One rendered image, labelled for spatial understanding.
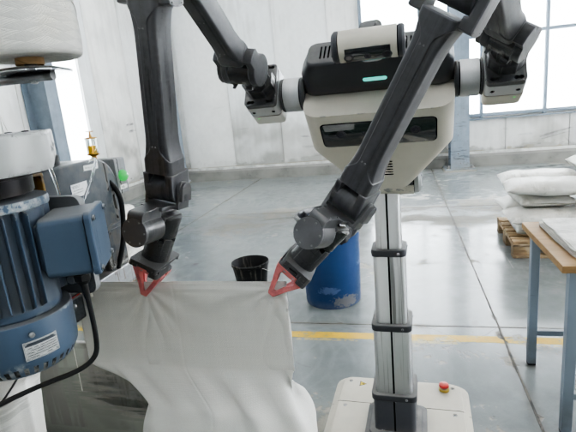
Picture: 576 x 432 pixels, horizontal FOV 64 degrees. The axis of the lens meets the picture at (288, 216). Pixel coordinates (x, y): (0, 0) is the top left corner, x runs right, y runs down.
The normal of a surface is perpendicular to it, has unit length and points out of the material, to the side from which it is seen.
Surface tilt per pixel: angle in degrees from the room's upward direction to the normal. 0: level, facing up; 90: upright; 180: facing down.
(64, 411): 90
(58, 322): 91
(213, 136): 90
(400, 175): 130
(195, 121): 90
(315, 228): 74
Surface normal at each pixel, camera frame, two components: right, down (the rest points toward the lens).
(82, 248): 0.19, 0.21
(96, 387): -0.22, 0.25
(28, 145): 0.96, -0.02
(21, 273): 0.76, 0.09
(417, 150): -0.14, 0.82
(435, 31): -0.62, 0.27
